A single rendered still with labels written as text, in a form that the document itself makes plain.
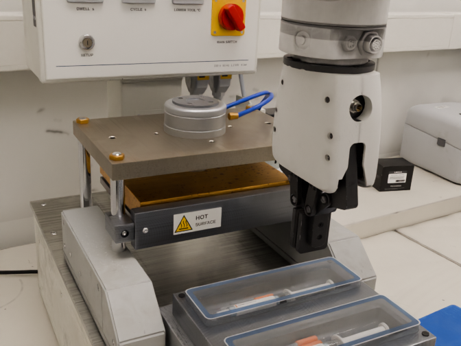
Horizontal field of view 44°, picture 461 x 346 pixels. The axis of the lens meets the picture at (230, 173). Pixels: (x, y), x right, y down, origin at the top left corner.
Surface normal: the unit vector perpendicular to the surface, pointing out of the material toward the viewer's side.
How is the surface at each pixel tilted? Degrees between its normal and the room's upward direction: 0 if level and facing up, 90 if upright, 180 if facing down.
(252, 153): 90
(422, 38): 90
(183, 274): 0
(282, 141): 93
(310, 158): 96
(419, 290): 0
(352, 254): 41
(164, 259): 0
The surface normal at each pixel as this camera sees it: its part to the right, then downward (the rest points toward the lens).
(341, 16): -0.01, 0.37
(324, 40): -0.29, 0.32
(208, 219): 0.46, 0.33
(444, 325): 0.05, -0.94
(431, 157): -0.90, 0.11
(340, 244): 0.34, -0.50
